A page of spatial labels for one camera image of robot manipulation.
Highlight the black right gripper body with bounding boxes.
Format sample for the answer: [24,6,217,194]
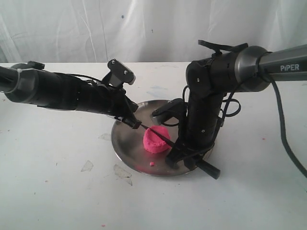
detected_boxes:
[177,95,223,153]

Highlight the white plastic backdrop sheet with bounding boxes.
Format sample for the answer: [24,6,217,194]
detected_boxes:
[0,0,307,63]

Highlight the round steel plate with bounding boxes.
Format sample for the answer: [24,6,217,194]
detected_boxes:
[111,99,215,177]

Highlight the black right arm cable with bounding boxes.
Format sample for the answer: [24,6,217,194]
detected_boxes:
[165,67,307,179]

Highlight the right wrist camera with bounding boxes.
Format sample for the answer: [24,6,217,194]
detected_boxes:
[151,98,186,127]

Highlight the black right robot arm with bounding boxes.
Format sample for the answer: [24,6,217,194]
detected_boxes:
[165,40,307,177]

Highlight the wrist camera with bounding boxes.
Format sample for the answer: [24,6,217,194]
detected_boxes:
[151,98,186,127]
[101,59,136,88]

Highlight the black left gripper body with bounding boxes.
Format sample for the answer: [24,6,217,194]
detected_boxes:
[76,81,128,117]

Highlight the black knife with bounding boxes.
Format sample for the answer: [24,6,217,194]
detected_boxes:
[141,125,221,179]

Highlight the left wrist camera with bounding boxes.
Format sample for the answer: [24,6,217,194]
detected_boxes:
[101,59,136,88]

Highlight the pink play dough lump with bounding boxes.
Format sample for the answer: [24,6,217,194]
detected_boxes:
[143,126,171,154]

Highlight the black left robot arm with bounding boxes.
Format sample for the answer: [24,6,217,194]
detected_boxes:
[0,59,141,129]

